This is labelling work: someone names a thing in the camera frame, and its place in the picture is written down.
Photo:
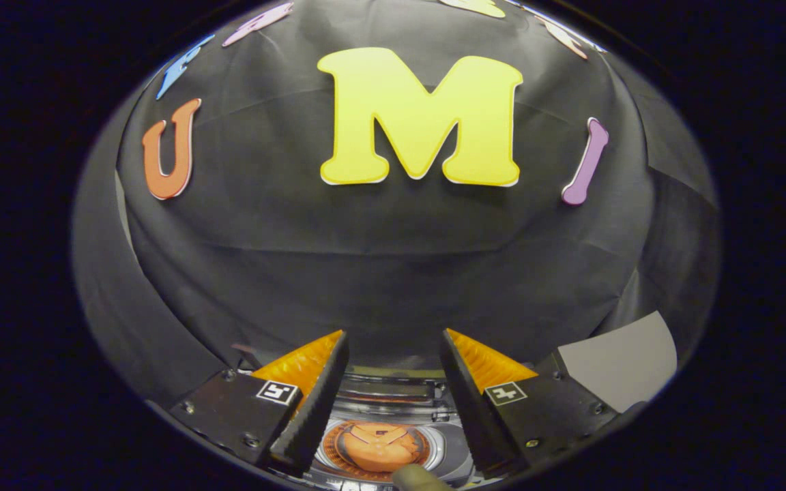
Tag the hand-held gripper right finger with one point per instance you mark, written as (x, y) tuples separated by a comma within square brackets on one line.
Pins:
[(471, 409)]

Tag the beige cabinet with dark frame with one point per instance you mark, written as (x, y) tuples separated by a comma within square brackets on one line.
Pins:
[(625, 368)]

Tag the orange yellow shirt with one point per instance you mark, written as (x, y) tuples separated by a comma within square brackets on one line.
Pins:
[(379, 447)]

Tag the grey washing machine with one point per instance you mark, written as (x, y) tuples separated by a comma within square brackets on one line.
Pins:
[(451, 447)]

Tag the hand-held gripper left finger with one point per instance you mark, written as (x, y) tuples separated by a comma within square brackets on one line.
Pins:
[(318, 409)]

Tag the black backdrop cloth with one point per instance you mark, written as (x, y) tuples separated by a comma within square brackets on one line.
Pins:
[(366, 259)]

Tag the dark washing machine lid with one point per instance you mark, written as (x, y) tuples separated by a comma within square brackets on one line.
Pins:
[(393, 392)]

